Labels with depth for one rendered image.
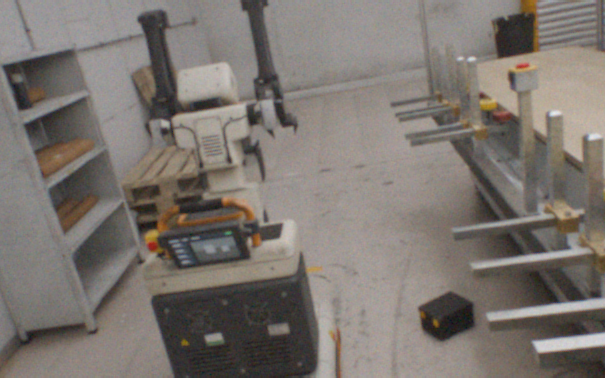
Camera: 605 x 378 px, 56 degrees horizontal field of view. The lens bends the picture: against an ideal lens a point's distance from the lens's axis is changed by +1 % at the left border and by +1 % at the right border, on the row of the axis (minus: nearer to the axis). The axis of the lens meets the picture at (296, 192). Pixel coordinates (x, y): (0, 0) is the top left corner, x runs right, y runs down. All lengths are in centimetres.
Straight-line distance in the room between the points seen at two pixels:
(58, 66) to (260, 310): 247
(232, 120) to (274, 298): 67
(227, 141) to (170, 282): 55
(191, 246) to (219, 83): 65
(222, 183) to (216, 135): 20
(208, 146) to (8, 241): 159
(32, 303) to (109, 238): 89
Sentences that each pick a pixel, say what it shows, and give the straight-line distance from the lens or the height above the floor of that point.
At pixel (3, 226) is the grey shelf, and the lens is 340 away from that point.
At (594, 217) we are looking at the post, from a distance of 159.
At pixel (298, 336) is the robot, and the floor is 46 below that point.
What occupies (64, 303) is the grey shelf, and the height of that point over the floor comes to 22.
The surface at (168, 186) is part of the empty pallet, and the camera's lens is 454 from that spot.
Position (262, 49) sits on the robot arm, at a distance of 229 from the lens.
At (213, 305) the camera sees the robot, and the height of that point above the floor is 63.
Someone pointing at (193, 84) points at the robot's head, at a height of 133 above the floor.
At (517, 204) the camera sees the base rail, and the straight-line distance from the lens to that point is 224.
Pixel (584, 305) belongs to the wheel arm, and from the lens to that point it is 135.
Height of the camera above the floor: 158
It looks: 19 degrees down
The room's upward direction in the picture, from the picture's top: 12 degrees counter-clockwise
